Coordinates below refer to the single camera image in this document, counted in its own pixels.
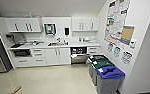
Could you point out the white wall paper sheet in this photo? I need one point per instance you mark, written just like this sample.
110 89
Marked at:
126 57
110 47
117 51

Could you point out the wall poster board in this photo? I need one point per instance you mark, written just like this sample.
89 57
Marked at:
116 20

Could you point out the grey bin blue lid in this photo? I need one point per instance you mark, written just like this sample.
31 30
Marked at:
109 80

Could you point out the white two-door wall cabinet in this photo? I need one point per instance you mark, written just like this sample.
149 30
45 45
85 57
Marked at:
22 25

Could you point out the steel paper towel dispenser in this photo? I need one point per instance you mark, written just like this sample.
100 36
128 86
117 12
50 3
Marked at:
50 29

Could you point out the dark coffee machine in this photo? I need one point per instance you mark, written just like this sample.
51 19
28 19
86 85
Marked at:
17 41

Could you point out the stainless steel sink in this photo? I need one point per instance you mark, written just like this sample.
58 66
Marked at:
57 43

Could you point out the white three-door wall cabinet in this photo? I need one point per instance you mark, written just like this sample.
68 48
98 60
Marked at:
85 24

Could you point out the chrome sink faucet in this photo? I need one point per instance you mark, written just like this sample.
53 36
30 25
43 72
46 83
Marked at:
58 39

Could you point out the stainless steel dishwasher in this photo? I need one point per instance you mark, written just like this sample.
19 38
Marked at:
79 56

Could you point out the built-in black microwave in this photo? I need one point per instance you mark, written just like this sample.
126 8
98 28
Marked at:
21 52

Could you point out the white folded cloth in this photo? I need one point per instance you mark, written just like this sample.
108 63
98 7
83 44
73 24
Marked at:
94 42

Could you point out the grey bin green lid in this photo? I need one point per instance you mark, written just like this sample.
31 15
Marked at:
102 64

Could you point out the small white wall box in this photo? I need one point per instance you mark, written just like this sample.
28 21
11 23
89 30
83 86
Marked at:
133 43

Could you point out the small teal bottle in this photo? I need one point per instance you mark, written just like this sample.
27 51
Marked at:
31 15

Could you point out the white drawer unit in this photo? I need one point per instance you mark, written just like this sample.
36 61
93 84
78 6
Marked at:
38 56
93 50

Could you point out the grey countertop drying rack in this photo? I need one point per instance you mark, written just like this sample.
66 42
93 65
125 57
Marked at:
34 42

